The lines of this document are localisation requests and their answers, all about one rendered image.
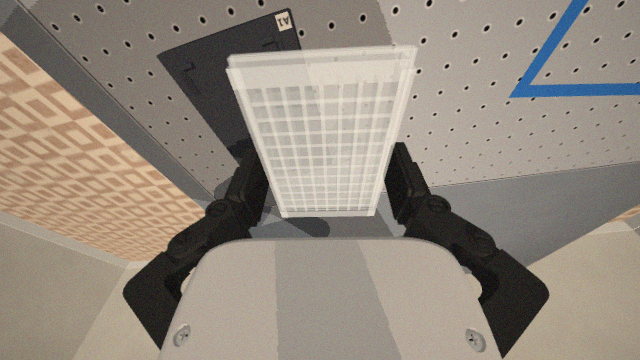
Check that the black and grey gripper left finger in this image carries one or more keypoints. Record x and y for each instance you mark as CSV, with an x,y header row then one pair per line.
x,y
154,292

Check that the white well plate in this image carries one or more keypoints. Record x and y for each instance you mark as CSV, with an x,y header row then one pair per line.
x,y
319,158

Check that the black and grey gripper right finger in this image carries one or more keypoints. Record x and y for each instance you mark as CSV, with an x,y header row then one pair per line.
x,y
511,295

